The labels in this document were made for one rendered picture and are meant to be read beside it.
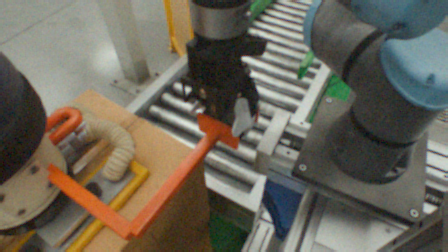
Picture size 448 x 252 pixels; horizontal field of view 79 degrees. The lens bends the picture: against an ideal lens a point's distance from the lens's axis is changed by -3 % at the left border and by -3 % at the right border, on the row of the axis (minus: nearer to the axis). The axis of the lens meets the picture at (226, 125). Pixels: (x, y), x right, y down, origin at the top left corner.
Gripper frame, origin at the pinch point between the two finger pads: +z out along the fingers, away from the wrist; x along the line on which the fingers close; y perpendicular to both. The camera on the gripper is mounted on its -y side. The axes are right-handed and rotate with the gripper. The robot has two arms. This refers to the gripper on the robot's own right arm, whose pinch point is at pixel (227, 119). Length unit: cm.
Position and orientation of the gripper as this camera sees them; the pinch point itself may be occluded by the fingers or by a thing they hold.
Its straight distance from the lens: 52.1
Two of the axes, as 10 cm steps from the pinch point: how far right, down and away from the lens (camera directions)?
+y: -5.3, 6.5, -5.5
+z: -0.1, 6.4, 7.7
